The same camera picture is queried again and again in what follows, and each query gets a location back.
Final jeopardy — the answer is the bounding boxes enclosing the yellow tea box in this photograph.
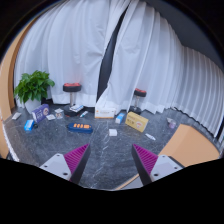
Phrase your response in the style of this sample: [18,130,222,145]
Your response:
[124,111,150,133]

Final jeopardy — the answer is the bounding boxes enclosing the orange pill blister pack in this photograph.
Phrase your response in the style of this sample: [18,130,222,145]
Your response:
[54,108,65,120]

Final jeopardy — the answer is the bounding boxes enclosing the small white sachet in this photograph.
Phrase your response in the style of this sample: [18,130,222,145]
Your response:
[144,132,157,141]

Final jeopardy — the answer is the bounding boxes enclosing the white curtain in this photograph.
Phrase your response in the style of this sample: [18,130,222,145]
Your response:
[13,0,132,108]
[96,0,224,135]

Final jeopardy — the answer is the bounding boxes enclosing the small blue box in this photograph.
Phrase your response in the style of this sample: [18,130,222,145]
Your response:
[23,119,36,132]

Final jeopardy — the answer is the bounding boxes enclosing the small blue white carton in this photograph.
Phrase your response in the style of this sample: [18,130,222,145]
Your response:
[114,112,127,125]

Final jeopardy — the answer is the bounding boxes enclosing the black stool red trim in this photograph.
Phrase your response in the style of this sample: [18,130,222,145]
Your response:
[62,82,84,117]
[129,87,148,115]

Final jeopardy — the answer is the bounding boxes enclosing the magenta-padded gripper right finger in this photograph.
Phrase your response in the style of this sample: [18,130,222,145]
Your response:
[131,143,185,186]

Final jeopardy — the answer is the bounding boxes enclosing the blue power strip orange sockets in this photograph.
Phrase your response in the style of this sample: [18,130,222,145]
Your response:
[66,122,94,135]

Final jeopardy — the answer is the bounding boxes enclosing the flat white blue box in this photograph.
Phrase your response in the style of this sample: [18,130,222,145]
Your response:
[69,104,85,113]

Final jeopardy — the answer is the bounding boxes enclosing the white box orange stripe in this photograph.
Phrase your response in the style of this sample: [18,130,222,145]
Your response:
[94,106,117,120]

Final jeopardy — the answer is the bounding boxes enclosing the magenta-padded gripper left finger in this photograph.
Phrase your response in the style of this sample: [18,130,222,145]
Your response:
[39,143,92,185]

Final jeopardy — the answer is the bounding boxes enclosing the purple box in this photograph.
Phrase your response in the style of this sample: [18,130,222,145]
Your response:
[31,103,51,124]

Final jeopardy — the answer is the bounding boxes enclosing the green potted plant white pot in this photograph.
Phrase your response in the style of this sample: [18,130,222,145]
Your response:
[13,69,56,114]

